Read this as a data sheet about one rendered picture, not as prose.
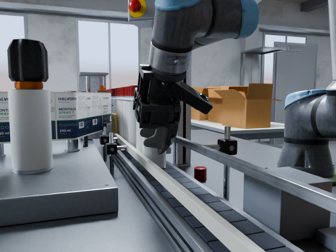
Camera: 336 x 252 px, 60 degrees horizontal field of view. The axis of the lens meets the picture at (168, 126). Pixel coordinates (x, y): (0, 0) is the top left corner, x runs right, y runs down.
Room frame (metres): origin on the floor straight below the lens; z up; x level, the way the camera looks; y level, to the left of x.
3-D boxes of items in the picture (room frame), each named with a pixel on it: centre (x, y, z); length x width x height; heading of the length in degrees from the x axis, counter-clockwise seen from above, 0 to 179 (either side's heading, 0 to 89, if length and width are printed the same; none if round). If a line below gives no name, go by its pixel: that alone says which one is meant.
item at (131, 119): (0.90, 0.10, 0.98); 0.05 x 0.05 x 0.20
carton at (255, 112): (2.61, -0.70, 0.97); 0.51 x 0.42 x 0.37; 113
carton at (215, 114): (2.99, -0.62, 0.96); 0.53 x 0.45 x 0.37; 110
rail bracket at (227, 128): (0.55, -0.10, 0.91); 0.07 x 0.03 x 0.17; 109
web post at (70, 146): (0.91, 0.30, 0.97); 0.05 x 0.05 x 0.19
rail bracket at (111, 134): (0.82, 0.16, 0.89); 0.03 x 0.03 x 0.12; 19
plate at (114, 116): (1.11, 0.21, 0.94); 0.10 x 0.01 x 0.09; 19
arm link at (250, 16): (0.57, -0.10, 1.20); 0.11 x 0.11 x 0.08; 25
